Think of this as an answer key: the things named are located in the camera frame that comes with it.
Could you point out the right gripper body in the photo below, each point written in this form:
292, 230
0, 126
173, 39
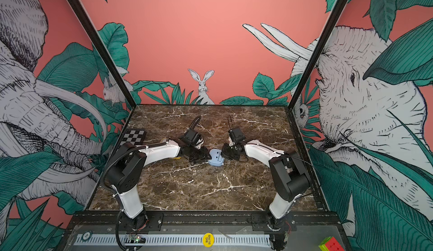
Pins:
230, 152

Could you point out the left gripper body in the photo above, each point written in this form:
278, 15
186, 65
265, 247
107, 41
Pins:
198, 155

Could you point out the blue alarm clock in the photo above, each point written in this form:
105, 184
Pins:
216, 158

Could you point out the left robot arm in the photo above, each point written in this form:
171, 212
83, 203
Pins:
123, 171

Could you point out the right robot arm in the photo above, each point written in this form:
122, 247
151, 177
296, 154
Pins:
290, 177

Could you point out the checkerboard calibration card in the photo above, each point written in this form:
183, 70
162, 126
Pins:
134, 136

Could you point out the yellow big blind chip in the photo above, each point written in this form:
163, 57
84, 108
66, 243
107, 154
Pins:
208, 240

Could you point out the small circuit board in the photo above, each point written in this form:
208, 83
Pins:
138, 239

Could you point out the colourful puzzle cube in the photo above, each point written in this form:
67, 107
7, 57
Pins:
330, 244

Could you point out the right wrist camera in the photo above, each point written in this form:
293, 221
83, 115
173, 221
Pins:
236, 137

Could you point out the white slotted cable duct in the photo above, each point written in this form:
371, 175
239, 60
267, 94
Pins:
255, 240

